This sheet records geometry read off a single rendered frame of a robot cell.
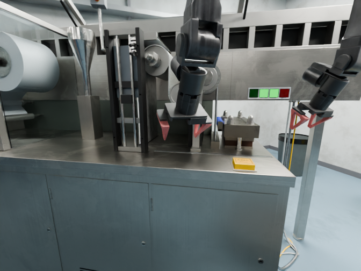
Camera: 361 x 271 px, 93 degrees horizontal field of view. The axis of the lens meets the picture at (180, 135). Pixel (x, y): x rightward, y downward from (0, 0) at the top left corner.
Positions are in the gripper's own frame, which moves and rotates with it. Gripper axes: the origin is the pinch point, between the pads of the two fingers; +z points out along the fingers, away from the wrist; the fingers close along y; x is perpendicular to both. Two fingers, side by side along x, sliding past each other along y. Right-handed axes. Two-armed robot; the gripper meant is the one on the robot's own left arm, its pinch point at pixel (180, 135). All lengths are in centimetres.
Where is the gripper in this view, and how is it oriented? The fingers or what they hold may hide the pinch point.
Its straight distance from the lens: 51.0
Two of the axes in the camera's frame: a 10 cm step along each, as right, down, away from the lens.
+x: 2.9, 6.6, -7.0
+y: -9.4, 0.7, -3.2
